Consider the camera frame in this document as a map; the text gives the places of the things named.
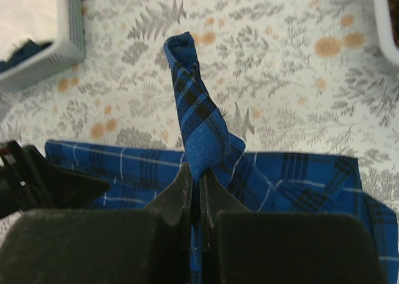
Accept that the folded dark navy shirt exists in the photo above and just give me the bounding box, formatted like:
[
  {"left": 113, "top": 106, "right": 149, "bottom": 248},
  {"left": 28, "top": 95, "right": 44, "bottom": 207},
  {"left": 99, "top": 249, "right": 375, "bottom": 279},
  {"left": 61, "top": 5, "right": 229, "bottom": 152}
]
[{"left": 1, "top": 40, "right": 54, "bottom": 73}]

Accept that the folded white shirt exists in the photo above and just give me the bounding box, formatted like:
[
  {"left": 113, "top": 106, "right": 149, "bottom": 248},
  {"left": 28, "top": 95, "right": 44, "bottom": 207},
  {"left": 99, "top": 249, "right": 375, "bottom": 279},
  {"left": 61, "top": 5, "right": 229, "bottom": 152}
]
[{"left": 1, "top": 0, "right": 57, "bottom": 61}]

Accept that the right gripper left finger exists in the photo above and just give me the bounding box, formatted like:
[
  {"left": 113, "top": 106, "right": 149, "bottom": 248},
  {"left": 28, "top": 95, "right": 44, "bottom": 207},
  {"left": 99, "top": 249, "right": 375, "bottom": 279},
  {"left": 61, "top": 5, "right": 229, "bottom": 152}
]
[{"left": 1, "top": 164, "right": 193, "bottom": 283}]

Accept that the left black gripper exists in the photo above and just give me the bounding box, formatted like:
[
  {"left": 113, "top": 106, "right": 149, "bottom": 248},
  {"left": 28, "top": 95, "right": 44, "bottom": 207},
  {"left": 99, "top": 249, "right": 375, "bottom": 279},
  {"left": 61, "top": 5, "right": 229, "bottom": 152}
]
[{"left": 1, "top": 140, "right": 110, "bottom": 218}]

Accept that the floral patterned table mat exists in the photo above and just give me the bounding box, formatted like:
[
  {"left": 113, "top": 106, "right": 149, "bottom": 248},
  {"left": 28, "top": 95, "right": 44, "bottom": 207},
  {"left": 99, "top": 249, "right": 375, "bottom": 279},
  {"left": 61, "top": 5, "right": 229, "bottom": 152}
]
[{"left": 1, "top": 0, "right": 398, "bottom": 209}]

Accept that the white plastic basket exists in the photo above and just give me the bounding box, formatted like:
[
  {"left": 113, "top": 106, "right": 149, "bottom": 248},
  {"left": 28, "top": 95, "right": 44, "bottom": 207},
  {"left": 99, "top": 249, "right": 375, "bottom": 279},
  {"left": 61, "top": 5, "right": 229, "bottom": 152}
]
[
  {"left": 373, "top": 0, "right": 398, "bottom": 66},
  {"left": 0, "top": 0, "right": 87, "bottom": 93}
]

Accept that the blue plaid long sleeve shirt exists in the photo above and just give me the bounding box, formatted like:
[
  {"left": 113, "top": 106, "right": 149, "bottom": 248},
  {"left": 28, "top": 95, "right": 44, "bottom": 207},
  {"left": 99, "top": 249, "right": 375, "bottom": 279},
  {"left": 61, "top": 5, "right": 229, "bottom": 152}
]
[{"left": 45, "top": 32, "right": 398, "bottom": 283}]

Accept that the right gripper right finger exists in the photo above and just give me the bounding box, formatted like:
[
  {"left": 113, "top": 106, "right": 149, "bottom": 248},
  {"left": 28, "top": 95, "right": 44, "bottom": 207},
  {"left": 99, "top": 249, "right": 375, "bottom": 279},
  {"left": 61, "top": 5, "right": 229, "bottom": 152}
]
[{"left": 201, "top": 170, "right": 387, "bottom": 283}]

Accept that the left white plastic basket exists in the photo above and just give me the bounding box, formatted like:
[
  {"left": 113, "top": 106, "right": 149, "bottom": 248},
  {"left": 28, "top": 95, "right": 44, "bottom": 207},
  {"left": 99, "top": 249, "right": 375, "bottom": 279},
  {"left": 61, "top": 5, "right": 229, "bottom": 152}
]
[{"left": 0, "top": 0, "right": 87, "bottom": 93}]

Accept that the right white plastic basket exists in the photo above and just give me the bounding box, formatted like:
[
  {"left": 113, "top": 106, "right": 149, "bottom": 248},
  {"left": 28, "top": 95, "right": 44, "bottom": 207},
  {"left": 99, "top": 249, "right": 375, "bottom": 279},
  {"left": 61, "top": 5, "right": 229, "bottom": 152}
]
[{"left": 373, "top": 0, "right": 398, "bottom": 66}]

